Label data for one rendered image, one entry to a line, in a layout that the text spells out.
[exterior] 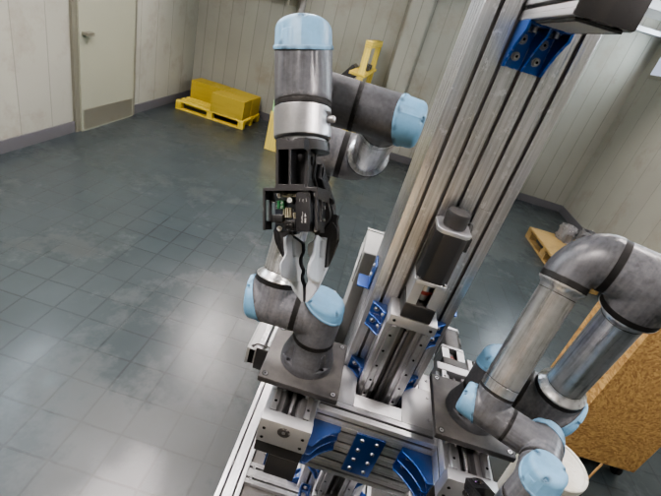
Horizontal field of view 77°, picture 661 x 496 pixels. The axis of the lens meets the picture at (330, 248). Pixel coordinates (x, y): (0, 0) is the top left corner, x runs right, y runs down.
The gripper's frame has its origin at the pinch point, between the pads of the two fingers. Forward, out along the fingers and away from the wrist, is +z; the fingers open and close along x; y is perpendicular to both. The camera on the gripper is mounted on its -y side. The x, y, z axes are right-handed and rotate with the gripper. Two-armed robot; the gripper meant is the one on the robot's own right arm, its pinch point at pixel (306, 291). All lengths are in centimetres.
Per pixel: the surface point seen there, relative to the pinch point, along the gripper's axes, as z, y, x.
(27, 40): -171, -252, -344
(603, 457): 124, -209, 114
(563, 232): 0, -541, 178
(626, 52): -258, -640, 276
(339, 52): -278, -599, -135
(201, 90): -219, -549, -350
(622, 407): 87, -193, 116
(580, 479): 109, -156, 86
